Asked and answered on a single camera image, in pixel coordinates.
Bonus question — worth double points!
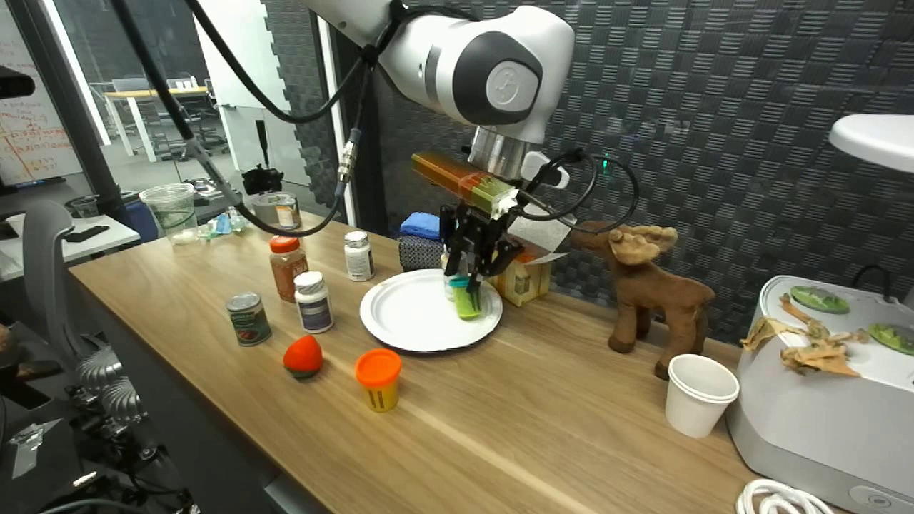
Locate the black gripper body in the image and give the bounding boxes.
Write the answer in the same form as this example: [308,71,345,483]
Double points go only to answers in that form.
[441,203,524,255]

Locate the green tub with teal lid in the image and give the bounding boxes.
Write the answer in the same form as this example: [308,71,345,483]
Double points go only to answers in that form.
[445,271,485,323]

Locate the white plain-label pill bottle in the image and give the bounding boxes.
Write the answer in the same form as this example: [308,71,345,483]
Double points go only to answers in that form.
[342,229,378,283]

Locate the white blue-label pill bottle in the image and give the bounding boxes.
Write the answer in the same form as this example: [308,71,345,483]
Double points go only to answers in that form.
[292,269,337,336]

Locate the white round plate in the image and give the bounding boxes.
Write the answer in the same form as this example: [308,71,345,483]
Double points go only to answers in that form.
[357,265,505,358]

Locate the open yellow cardboard box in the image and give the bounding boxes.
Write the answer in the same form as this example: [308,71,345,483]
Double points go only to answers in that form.
[495,211,579,308]

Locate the blue sponge cloth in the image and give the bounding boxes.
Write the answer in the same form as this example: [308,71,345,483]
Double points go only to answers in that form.
[397,208,445,242]

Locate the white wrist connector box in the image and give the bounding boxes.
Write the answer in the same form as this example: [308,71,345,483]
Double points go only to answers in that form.
[519,148,578,193]

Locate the brown plush moose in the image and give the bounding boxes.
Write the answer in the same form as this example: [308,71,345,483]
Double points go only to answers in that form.
[569,221,719,382]

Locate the spice jar with orange lid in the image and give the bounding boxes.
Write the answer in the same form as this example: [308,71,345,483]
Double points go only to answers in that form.
[267,233,311,305]

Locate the red toy tomato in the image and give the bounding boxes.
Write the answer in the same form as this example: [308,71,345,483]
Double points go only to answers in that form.
[281,331,328,382]

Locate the black clamp stand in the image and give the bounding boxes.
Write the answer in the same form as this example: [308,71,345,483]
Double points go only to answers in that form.
[241,116,287,196]

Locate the green-label tin can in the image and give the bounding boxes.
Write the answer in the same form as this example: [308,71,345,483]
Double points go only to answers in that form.
[225,288,275,349]

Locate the clear plastic bottle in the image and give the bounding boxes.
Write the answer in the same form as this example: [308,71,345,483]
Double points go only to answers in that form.
[168,208,258,245]

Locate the white paper cup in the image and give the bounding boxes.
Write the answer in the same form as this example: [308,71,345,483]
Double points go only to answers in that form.
[662,351,742,442]

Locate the translucent plastic container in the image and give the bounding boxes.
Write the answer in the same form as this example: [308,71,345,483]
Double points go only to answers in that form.
[140,181,201,238]

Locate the green round pod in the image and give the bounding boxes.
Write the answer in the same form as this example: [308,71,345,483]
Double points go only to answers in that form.
[867,323,914,361]
[788,283,855,318]

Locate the dried brown leaves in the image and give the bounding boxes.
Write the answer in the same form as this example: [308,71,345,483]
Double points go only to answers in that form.
[739,295,869,379]

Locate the white and grey appliance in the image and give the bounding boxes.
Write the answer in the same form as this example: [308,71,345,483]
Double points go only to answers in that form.
[725,271,914,514]

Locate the white side desk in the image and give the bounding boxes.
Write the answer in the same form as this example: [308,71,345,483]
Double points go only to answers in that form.
[0,208,147,283]

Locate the grey and black machinery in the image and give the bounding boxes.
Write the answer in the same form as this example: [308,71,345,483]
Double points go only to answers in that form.
[0,341,202,514]

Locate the grey office chair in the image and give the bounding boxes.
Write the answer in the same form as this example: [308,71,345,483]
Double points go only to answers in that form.
[18,196,80,365]

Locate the black arm cable with connector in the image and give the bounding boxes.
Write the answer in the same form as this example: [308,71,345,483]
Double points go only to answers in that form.
[108,0,380,239]

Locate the white coiled cable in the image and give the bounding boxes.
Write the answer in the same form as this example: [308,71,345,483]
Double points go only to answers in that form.
[738,478,847,514]

